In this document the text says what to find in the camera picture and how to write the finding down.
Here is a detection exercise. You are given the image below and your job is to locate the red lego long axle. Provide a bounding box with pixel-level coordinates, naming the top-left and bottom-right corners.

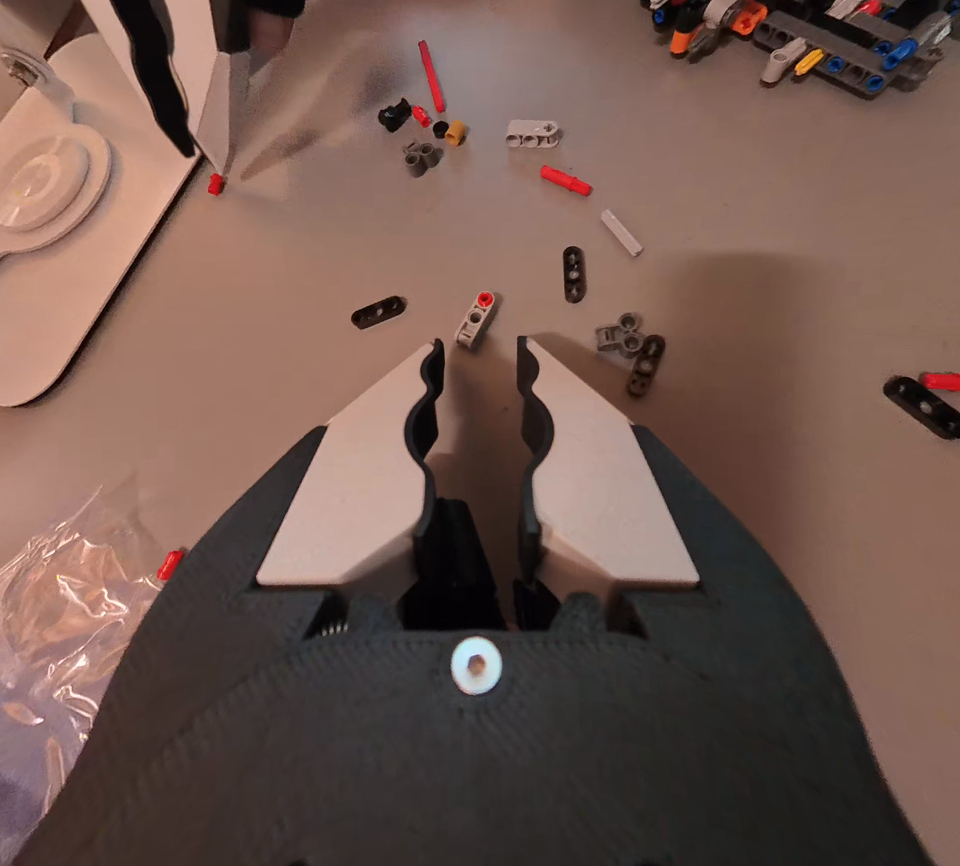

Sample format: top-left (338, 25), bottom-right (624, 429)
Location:
top-left (417, 40), bottom-right (447, 113)

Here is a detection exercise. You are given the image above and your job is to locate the light grey lego connector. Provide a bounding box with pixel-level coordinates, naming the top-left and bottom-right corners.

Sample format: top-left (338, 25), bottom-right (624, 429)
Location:
top-left (506, 119), bottom-right (561, 151)

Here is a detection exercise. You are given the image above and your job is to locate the grey lego perpendicular connector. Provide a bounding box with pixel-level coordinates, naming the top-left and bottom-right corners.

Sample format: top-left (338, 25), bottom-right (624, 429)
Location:
top-left (596, 313), bottom-right (646, 359)

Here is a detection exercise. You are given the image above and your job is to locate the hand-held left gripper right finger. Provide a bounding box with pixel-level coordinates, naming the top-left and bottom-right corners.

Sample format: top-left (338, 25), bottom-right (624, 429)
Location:
top-left (514, 335), bottom-right (702, 633)

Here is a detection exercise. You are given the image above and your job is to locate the light grey lego short beam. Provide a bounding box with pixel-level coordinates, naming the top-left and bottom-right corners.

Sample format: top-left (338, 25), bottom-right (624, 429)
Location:
top-left (454, 291), bottom-right (502, 350)

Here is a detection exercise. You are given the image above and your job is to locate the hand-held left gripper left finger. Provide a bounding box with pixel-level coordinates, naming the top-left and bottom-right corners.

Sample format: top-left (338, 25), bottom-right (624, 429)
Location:
top-left (255, 337), bottom-right (447, 633)

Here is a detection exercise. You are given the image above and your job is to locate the light grey lego axle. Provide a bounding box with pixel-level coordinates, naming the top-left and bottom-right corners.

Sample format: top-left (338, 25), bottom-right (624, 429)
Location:
top-left (600, 208), bottom-right (645, 257)

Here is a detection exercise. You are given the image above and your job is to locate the clear plastic bag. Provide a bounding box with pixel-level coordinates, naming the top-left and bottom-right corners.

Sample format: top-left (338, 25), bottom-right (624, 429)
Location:
top-left (0, 482), bottom-right (181, 860)

